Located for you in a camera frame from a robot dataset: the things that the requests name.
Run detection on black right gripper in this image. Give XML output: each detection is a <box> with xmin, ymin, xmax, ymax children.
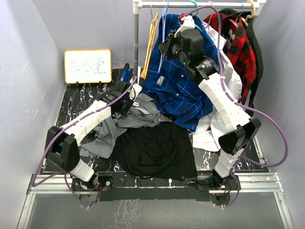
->
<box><xmin>159</xmin><ymin>31</ymin><xmax>190</xmax><ymax>67</ymax></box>

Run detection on grey shirt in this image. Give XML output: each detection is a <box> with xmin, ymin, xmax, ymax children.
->
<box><xmin>80</xmin><ymin>93</ymin><xmax>161</xmax><ymax>159</ymax></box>

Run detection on light blue wire hanger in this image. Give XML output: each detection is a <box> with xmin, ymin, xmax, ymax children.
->
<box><xmin>158</xmin><ymin>1</ymin><xmax>169</xmax><ymax>73</ymax></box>

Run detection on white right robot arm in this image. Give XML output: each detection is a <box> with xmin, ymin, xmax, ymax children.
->
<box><xmin>158</xmin><ymin>29</ymin><xmax>261</xmax><ymax>189</ymax></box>

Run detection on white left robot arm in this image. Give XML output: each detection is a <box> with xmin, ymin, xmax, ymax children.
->
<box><xmin>45</xmin><ymin>81</ymin><xmax>142</xmax><ymax>190</ymax></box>

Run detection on teal plastic hanger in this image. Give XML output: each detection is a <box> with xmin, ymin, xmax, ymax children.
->
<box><xmin>189</xmin><ymin>0</ymin><xmax>199</xmax><ymax>17</ymax></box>

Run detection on yellow plastic hanger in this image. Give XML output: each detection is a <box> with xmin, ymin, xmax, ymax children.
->
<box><xmin>143</xmin><ymin>5</ymin><xmax>159</xmax><ymax>74</ymax></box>

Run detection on pink hanger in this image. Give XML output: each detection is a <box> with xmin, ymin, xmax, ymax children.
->
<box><xmin>206</xmin><ymin>0</ymin><xmax>216</xmax><ymax>29</ymax></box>

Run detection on red black plaid shirt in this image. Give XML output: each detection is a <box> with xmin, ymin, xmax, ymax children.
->
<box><xmin>219</xmin><ymin>12</ymin><xmax>256</xmax><ymax>104</ymax></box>

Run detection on blue plaid shirt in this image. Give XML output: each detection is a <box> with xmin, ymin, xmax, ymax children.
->
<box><xmin>142</xmin><ymin>14</ymin><xmax>213</xmax><ymax>132</ymax></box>

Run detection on black shirt on table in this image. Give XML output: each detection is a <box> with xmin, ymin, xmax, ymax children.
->
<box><xmin>112</xmin><ymin>122</ymin><xmax>197</xmax><ymax>181</ymax></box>

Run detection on beige wooden hanger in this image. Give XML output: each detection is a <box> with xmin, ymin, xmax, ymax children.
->
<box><xmin>239</xmin><ymin>0</ymin><xmax>256</xmax><ymax>27</ymax></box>

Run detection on white shirt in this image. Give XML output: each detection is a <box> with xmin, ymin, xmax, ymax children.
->
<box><xmin>192</xmin><ymin>21</ymin><xmax>243</xmax><ymax>152</ymax></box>

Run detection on blue stapler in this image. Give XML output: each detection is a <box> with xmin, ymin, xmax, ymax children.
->
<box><xmin>120</xmin><ymin>63</ymin><xmax>131</xmax><ymax>83</ymax></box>

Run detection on orange small object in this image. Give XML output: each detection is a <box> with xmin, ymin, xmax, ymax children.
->
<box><xmin>140</xmin><ymin>71</ymin><xmax>146</xmax><ymax>80</ymax></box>

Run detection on yellow framed whiteboard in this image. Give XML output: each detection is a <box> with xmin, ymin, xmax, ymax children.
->
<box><xmin>64</xmin><ymin>49</ymin><xmax>112</xmax><ymax>84</ymax></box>

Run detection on metal clothes rack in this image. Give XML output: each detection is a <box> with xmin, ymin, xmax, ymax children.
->
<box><xmin>132</xmin><ymin>0</ymin><xmax>266</xmax><ymax>76</ymax></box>

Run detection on black hanging garment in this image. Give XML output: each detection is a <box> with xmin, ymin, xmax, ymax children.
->
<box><xmin>219</xmin><ymin>9</ymin><xmax>264</xmax><ymax>108</ymax></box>

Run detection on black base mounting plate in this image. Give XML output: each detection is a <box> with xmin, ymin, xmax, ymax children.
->
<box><xmin>71</xmin><ymin>172</ymin><xmax>241</xmax><ymax>205</ymax></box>

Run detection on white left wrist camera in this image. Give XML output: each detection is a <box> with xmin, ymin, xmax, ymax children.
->
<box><xmin>129</xmin><ymin>83</ymin><xmax>142</xmax><ymax>101</ymax></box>

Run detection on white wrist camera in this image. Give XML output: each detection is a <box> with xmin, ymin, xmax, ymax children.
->
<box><xmin>129</xmin><ymin>83</ymin><xmax>142</xmax><ymax>101</ymax></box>
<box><xmin>174</xmin><ymin>15</ymin><xmax>195</xmax><ymax>38</ymax></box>

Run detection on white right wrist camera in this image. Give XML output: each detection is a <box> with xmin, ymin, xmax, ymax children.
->
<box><xmin>174</xmin><ymin>15</ymin><xmax>195</xmax><ymax>38</ymax></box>

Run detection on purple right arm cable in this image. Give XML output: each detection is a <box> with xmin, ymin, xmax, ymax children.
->
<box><xmin>181</xmin><ymin>6</ymin><xmax>289</xmax><ymax>208</ymax></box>

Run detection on aluminium frame rail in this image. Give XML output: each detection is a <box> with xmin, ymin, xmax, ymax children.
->
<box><xmin>18</xmin><ymin>139</ymin><xmax>294</xmax><ymax>229</ymax></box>

